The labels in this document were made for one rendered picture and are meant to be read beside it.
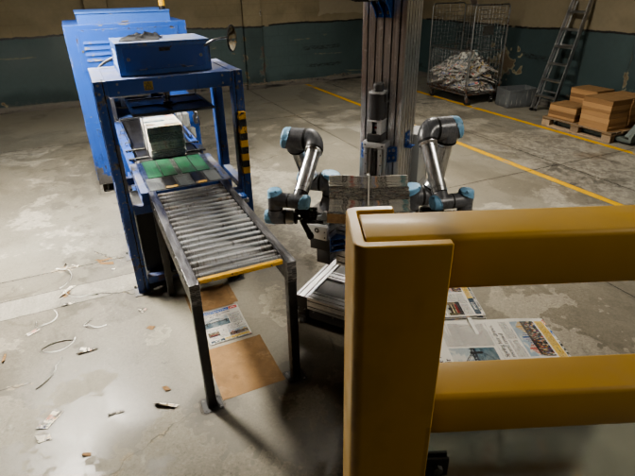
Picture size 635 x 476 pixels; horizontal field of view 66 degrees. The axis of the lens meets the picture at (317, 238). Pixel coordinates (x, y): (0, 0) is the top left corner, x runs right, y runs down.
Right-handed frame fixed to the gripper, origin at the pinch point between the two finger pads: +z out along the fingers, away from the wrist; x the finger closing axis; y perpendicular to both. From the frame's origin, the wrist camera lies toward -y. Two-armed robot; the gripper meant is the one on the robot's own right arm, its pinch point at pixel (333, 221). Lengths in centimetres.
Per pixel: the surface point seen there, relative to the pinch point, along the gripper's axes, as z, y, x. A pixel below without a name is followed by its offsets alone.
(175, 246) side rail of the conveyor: -86, -16, 8
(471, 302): 52, -21, -80
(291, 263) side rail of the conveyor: -21.1, -21.7, -3.9
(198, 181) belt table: -102, 20, 99
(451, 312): 44, -23, -85
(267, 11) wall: -181, 379, 828
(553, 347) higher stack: 58, -18, -134
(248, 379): -50, -96, 23
